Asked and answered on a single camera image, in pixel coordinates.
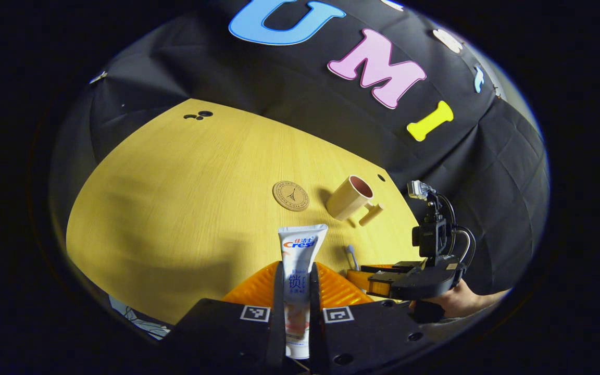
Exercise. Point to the white toothbrush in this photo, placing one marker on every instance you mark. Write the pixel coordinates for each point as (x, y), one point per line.
(352, 256)

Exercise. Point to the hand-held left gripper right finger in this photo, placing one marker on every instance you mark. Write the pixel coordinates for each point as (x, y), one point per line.
(314, 312)

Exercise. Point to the round brown coaster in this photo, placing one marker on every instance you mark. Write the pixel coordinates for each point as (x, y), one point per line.
(290, 196)

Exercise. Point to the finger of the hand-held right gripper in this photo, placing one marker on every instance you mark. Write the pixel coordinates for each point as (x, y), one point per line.
(388, 267)
(362, 281)

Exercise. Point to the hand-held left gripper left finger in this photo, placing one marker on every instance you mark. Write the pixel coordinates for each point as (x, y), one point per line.
(278, 312)

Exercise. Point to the white toothpaste tube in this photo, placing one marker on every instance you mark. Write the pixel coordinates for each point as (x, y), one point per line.
(300, 250)

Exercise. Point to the wooden desktop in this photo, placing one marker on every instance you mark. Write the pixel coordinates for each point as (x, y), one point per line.
(175, 208)

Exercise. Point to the black backdrop cloth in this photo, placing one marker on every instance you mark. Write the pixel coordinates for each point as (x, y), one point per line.
(289, 104)

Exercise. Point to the beige cup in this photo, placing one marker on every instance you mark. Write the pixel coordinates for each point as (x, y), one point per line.
(344, 200)

